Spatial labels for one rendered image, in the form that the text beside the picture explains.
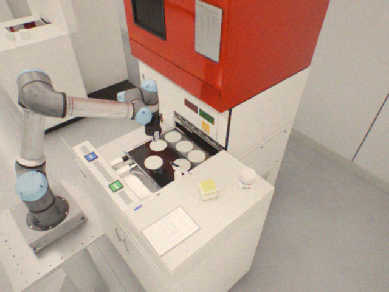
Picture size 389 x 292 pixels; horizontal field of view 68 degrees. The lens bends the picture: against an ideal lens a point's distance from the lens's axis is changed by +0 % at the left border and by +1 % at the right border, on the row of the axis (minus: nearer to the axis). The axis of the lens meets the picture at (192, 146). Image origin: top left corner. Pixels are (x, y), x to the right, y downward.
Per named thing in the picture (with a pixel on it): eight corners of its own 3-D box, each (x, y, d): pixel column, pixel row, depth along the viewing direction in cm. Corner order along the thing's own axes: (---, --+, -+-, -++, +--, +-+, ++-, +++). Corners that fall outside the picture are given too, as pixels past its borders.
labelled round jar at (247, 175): (245, 177, 142) (247, 164, 136) (256, 186, 138) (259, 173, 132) (234, 185, 139) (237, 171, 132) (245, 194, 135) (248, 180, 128)
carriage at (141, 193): (121, 162, 165) (120, 159, 163) (158, 203, 145) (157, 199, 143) (108, 169, 161) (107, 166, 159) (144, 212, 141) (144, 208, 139)
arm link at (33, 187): (27, 216, 123) (13, 196, 113) (24, 193, 131) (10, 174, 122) (56, 204, 127) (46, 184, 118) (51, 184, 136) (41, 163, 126)
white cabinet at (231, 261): (166, 191, 258) (160, 118, 202) (248, 274, 204) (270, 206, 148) (101, 233, 227) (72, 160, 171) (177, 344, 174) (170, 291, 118)
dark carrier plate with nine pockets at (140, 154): (174, 128, 181) (174, 127, 181) (212, 157, 162) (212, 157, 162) (127, 152, 165) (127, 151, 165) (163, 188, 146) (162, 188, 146)
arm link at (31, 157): (16, 193, 128) (20, 79, 100) (13, 171, 137) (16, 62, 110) (47, 190, 135) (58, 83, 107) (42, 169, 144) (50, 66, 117)
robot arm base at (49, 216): (34, 233, 128) (25, 220, 121) (27, 209, 137) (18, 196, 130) (68, 216, 134) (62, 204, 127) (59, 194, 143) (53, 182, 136)
